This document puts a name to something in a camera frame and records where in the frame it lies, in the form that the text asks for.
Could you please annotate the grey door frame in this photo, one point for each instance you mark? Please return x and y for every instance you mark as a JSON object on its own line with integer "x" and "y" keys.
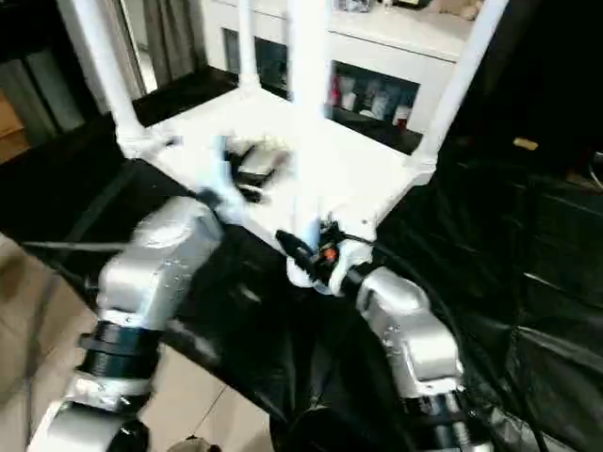
{"x": 132, "y": 47}

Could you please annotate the white plastic table top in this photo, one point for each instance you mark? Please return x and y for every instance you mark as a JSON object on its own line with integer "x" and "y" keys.
{"x": 367, "y": 165}

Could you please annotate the white glass-door cabinet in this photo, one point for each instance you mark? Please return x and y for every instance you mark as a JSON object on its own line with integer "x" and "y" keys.
{"x": 400, "y": 42}

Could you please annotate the grey curtain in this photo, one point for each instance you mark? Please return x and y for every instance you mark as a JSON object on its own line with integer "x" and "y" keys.
{"x": 172, "y": 42}

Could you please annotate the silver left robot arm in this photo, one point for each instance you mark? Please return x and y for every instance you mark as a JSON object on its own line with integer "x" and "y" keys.
{"x": 155, "y": 268}

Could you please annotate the black shelf unit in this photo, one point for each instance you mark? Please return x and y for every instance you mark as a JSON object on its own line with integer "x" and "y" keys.
{"x": 42, "y": 80}

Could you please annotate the white plastic table leg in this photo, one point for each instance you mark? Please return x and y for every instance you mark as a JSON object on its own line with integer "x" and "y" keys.
{"x": 457, "y": 80}
{"x": 308, "y": 70}
{"x": 103, "y": 61}
{"x": 247, "y": 47}

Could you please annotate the black cabinet gold label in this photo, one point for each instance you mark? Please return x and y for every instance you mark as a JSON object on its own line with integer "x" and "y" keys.
{"x": 532, "y": 70}

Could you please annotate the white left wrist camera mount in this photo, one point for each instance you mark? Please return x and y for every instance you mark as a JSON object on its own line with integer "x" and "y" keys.
{"x": 223, "y": 183}

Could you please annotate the black mat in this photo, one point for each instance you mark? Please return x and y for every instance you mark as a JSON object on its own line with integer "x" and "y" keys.
{"x": 494, "y": 245}

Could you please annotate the beige object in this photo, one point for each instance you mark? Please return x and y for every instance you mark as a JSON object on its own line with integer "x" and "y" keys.
{"x": 454, "y": 8}

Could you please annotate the brown cardboard box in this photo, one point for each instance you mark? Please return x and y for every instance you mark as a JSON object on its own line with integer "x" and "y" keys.
{"x": 10, "y": 127}

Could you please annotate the dark grey bundle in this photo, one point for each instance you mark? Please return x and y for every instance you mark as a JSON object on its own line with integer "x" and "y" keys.
{"x": 353, "y": 4}

